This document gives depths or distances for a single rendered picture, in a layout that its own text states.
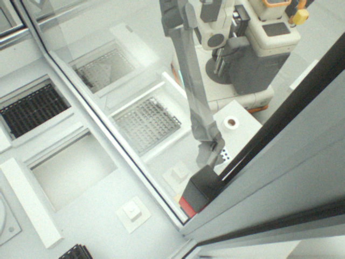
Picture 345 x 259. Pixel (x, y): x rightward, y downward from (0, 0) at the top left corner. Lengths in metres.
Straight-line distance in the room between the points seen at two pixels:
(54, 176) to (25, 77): 0.42
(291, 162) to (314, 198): 0.03
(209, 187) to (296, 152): 0.16
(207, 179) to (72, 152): 0.83
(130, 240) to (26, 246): 0.31
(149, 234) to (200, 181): 0.56
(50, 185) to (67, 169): 0.08
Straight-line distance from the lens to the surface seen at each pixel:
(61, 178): 1.08
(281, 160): 0.20
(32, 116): 1.15
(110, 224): 0.88
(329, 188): 0.19
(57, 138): 1.00
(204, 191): 0.33
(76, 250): 0.81
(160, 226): 0.87
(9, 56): 1.20
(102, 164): 1.06
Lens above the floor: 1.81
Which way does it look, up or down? 63 degrees down
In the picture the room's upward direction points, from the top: 8 degrees clockwise
